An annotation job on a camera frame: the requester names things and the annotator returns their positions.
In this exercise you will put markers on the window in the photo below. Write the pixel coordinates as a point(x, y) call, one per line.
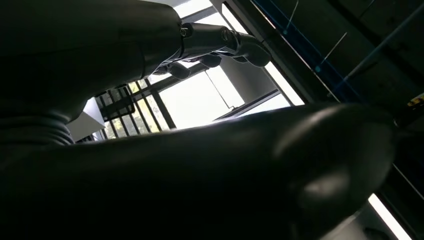
point(192, 102)

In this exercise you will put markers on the ceiling light strip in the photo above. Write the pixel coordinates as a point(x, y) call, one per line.
point(391, 215)

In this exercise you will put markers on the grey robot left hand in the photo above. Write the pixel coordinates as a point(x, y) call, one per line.
point(82, 33)

